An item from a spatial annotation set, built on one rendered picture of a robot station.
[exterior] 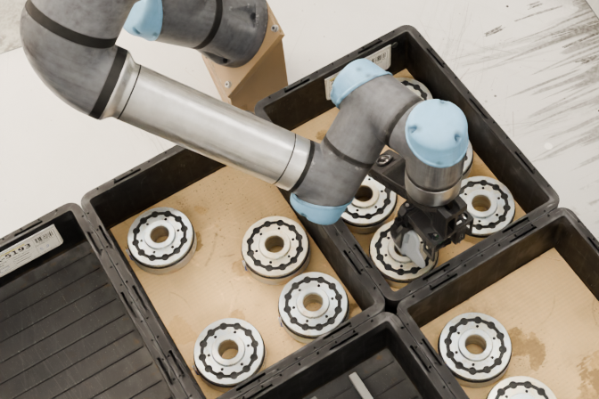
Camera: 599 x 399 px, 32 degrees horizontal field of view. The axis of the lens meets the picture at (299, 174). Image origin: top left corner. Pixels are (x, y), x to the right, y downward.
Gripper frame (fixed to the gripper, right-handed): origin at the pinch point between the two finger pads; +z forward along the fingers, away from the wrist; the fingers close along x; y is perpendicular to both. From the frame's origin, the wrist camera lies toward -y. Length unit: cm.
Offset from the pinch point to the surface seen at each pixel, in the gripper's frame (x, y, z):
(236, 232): -21.2, -18.7, 1.9
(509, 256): 7.1, 11.6, -4.8
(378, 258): -7.1, -0.8, -0.9
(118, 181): -32.6, -32.0, -7.7
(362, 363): -18.2, 10.1, 2.1
